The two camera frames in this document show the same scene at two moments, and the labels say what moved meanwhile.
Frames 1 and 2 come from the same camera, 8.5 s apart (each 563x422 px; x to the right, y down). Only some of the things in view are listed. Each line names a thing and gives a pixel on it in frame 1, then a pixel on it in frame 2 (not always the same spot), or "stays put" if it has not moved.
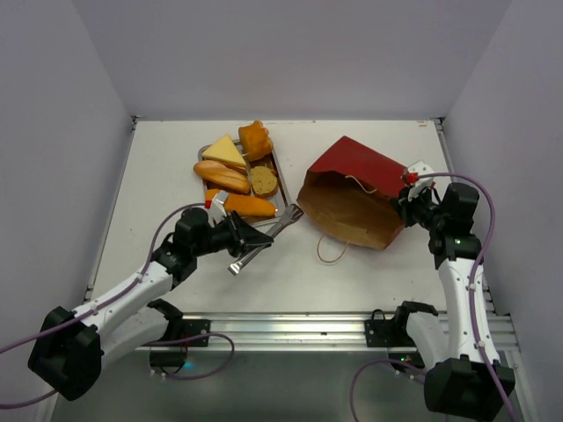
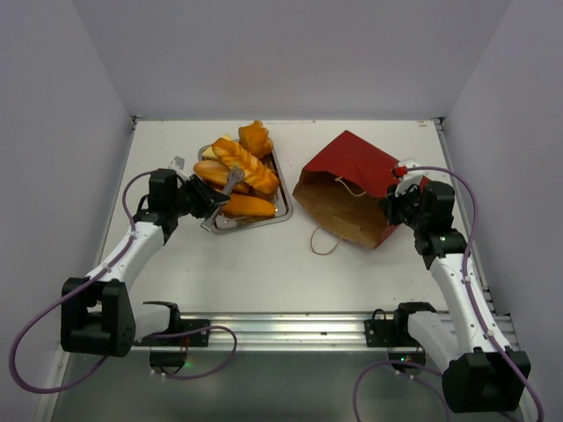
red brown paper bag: [347, 194] stays put
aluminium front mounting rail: [304, 331] stays put
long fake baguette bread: [241, 206] stays put
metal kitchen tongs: [296, 211] -> [237, 173]
